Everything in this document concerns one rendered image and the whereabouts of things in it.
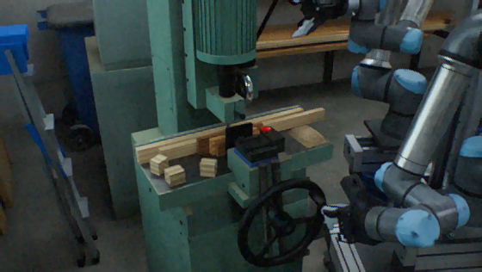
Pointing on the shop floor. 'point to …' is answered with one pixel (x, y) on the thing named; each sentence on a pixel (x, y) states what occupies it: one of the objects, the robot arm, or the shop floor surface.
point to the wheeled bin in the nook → (75, 69)
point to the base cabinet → (208, 241)
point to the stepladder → (46, 140)
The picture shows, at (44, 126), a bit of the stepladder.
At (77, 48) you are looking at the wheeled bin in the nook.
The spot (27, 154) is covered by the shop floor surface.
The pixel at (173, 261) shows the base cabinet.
